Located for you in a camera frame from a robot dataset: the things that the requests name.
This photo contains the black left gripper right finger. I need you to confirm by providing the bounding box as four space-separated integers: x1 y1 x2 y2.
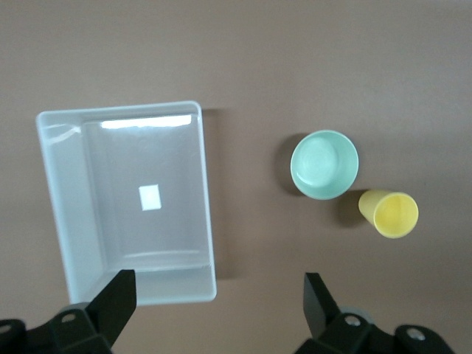
294 272 453 354

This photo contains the mint green bowl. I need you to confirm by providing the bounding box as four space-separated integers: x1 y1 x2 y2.
290 129 360 201

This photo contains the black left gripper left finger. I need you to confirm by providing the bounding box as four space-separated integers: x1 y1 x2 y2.
0 268 138 354

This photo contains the yellow plastic cup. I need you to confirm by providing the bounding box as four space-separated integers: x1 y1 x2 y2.
358 189 420 240

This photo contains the white rectangular sticker label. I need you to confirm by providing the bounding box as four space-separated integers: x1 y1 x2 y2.
138 183 162 212

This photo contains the translucent grey plastic bin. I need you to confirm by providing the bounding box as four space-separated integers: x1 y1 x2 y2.
35 100 218 307

